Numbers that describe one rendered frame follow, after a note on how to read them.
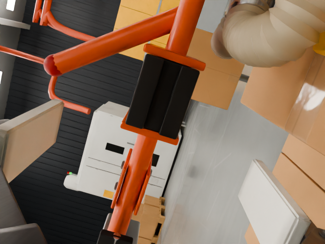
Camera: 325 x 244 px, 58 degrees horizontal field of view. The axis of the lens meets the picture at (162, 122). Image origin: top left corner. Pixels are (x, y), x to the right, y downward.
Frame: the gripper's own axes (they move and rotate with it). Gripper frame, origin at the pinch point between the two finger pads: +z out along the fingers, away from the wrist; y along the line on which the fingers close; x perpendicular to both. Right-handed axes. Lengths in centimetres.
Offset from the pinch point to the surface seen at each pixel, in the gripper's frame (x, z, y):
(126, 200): -9.9, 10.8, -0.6
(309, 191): -22, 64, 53
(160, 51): 6.0, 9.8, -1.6
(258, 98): 3.7, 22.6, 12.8
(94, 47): 4.4, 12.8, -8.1
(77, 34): -36, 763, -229
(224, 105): -17, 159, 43
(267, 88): 5.4, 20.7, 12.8
